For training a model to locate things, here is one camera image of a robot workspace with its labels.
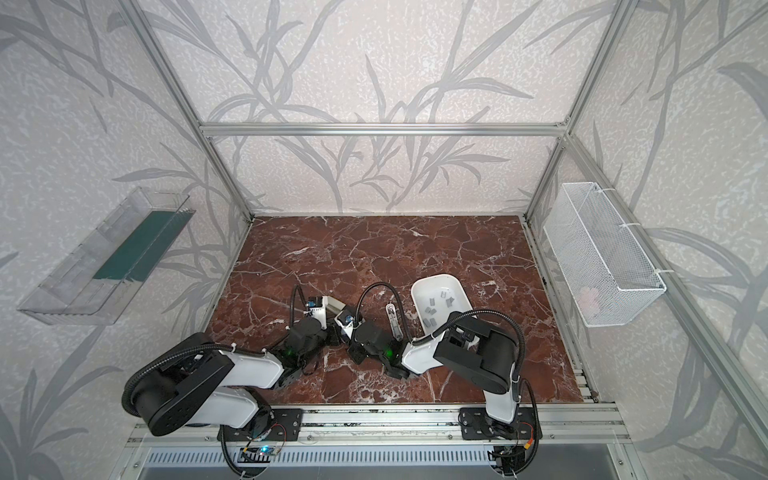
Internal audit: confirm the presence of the white mini stapler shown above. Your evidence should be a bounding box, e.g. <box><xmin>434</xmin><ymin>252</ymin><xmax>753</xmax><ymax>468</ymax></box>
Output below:
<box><xmin>385</xmin><ymin>303</ymin><xmax>404</xmax><ymax>341</ymax></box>

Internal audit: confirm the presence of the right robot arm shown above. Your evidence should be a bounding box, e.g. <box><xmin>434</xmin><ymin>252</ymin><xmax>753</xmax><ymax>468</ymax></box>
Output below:
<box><xmin>347</xmin><ymin>309</ymin><xmax>526</xmax><ymax>424</ymax></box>

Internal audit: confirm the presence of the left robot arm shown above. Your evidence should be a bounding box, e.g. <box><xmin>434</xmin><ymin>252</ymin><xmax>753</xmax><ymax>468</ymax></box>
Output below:
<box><xmin>121</xmin><ymin>316</ymin><xmax>328</xmax><ymax>438</ymax></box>

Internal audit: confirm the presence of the white plastic tray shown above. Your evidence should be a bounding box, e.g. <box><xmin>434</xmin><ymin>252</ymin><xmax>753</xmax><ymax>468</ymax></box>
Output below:
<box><xmin>410</xmin><ymin>274</ymin><xmax>472</xmax><ymax>335</ymax></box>

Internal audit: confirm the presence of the green circuit board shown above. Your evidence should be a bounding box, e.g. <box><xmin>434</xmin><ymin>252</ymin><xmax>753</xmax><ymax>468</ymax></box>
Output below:
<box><xmin>240</xmin><ymin>445</ymin><xmax>282</xmax><ymax>463</ymax></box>

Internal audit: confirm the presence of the pink object in basket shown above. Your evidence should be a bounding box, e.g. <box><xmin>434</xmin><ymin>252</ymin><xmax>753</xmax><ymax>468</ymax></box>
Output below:
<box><xmin>576</xmin><ymin>287</ymin><xmax>600</xmax><ymax>318</ymax></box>

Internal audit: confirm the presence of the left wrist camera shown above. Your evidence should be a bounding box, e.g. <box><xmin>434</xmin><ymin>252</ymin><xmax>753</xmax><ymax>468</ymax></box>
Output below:
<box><xmin>306</xmin><ymin>296</ymin><xmax>328</xmax><ymax>330</ymax></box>

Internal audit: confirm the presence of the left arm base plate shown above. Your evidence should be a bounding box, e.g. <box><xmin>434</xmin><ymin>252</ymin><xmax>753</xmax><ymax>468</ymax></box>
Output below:
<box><xmin>217</xmin><ymin>408</ymin><xmax>304</xmax><ymax>442</ymax></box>

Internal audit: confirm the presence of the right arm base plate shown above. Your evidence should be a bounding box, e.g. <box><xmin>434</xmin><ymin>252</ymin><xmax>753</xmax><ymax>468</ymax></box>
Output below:
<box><xmin>458</xmin><ymin>406</ymin><xmax>542</xmax><ymax>441</ymax></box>

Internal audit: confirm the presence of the white slotted cable duct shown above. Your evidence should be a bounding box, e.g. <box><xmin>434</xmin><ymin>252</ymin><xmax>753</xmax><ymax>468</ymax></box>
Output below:
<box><xmin>145</xmin><ymin>445</ymin><xmax>492</xmax><ymax>468</ymax></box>

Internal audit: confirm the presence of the aluminium front rail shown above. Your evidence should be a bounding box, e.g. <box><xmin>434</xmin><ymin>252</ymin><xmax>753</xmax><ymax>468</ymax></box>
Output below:
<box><xmin>128</xmin><ymin>403</ymin><xmax>631</xmax><ymax>446</ymax></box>

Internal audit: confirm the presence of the clear acrylic wall shelf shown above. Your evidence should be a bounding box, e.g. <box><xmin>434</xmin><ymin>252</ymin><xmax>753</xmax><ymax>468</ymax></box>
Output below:
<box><xmin>18</xmin><ymin>187</ymin><xmax>195</xmax><ymax>326</ymax></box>

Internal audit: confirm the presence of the white wire mesh basket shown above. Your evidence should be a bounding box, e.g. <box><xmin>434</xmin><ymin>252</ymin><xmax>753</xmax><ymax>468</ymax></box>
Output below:
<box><xmin>544</xmin><ymin>182</ymin><xmax>666</xmax><ymax>327</ymax></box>

